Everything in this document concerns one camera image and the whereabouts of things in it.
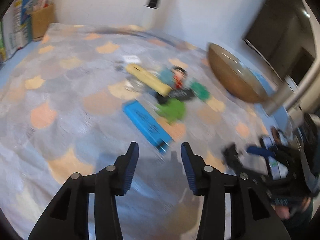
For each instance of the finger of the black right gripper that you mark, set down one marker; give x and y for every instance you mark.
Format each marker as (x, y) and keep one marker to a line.
(255, 150)
(232, 160)

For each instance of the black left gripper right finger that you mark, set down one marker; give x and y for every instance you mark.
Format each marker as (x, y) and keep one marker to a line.
(252, 216)

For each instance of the green toy lizard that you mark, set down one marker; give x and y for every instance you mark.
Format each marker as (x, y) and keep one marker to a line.
(174, 110)

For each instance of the brown cardboard box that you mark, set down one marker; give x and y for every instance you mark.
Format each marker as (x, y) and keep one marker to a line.
(40, 21)

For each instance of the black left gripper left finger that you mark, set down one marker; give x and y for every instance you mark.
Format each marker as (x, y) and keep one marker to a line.
(66, 216)

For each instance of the blue rectangular case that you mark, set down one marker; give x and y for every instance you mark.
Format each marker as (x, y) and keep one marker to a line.
(154, 133)

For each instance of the black-haired doll figure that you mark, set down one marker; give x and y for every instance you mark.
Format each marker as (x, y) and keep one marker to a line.
(179, 76)

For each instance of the person's right hand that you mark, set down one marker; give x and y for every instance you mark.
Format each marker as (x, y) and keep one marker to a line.
(286, 212)

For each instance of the brown ribbed glass bowl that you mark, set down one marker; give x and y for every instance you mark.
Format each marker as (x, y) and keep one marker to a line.
(234, 76)

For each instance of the tall grey cylinder container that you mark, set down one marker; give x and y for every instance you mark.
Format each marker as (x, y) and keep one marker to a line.
(289, 93)

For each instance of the white pipe with black clamp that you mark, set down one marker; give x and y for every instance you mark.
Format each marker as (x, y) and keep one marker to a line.
(153, 4)

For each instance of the teal toy lizard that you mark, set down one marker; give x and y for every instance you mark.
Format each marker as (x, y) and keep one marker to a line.
(200, 90)

